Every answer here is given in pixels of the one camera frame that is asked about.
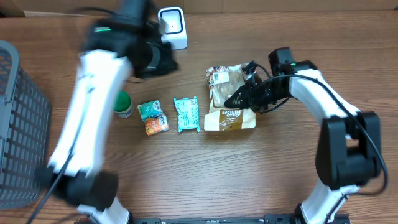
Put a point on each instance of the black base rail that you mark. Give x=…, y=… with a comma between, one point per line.
x=217, y=221

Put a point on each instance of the green lid jar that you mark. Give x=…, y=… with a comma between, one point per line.
x=123, y=105

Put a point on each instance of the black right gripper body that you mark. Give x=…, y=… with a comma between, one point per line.
x=265, y=93

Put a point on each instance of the dark grey plastic basket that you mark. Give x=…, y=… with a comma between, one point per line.
x=25, y=121

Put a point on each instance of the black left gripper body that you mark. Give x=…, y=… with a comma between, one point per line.
x=162, y=62

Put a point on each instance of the beige brown snack pouch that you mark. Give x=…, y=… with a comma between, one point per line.
x=223, y=81

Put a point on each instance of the small orange snack packet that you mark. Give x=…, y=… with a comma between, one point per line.
x=156, y=125

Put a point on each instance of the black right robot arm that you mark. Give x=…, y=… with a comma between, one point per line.
x=349, y=145

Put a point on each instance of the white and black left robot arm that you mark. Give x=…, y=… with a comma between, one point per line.
x=125, y=44

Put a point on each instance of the large teal snack packet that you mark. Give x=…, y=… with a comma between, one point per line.
x=187, y=114

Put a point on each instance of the small teal snack packet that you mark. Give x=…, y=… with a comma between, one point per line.
x=150, y=109

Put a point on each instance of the white barcode scanner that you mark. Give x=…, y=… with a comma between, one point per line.
x=175, y=31

